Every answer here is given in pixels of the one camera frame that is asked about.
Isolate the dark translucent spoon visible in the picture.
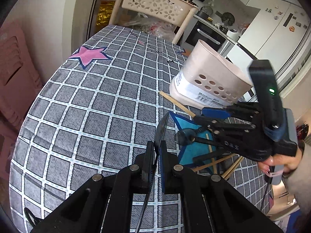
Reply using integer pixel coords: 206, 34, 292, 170
175, 128, 218, 146
192, 148, 227, 163
135, 113, 169, 232

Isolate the person's right hand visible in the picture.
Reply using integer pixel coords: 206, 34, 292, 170
257, 148, 303, 174

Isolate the beige utensil holder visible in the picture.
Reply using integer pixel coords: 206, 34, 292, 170
169, 40, 253, 110

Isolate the checkered star tablecloth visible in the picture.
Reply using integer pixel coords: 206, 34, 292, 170
9, 24, 273, 233

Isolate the white refrigerator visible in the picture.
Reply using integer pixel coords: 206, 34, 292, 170
227, 0, 310, 90

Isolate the black built-in oven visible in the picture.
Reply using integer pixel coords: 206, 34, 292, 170
185, 20, 226, 52

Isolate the beige flower-pattern storage cart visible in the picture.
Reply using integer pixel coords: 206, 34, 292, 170
109, 0, 198, 44

